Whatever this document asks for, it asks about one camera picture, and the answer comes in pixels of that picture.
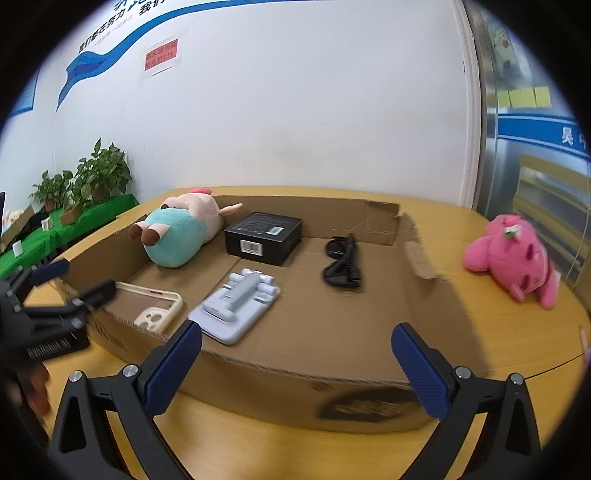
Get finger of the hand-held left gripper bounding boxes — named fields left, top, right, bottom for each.
left=0, top=259, right=71, bottom=303
left=25, top=279, right=116, bottom=325

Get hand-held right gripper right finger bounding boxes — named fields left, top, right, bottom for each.
left=391, top=323, right=543, bottom=480

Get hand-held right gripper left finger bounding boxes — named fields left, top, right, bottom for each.
left=48, top=319, right=204, bottom=480

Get brown cardboard box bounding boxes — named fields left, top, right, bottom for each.
left=53, top=194, right=490, bottom=435

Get black sunglasses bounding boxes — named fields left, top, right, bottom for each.
left=322, top=235, right=363, bottom=292

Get black product box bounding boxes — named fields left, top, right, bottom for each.
left=224, top=211, right=304, bottom=267

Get wooden desktop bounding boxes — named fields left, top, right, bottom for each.
left=41, top=186, right=591, bottom=480

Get person's left hand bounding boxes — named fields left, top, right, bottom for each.
left=18, top=364, right=51, bottom=416

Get cream phone case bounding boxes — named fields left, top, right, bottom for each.
left=99, top=280, right=184, bottom=333

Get green table cloth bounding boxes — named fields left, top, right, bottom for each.
left=0, top=194, right=139, bottom=280

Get pale lavender phone stand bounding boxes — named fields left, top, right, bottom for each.
left=188, top=268, right=282, bottom=345

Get small potted green plant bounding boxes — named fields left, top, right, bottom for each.
left=30, top=171, right=75, bottom=213

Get teal and pink pig plush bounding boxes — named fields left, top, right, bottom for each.
left=128, top=187, right=244, bottom=268

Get large potted green plant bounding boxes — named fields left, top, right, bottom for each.
left=74, top=138, right=133, bottom=204

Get pink plush toy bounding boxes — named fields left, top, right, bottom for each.
left=463, top=213, right=561, bottom=309

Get blue door strip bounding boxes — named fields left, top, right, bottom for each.
left=498, top=113, right=591, bottom=162

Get cartoon pig door poster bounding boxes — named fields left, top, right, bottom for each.
left=489, top=25, right=532, bottom=70

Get blue framed wall notice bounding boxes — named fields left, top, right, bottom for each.
left=11, top=65, right=41, bottom=117

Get blue wave wall banner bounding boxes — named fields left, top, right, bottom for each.
left=55, top=0, right=218, bottom=114

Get red wall notice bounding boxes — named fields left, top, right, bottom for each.
left=141, top=28, right=185, bottom=77

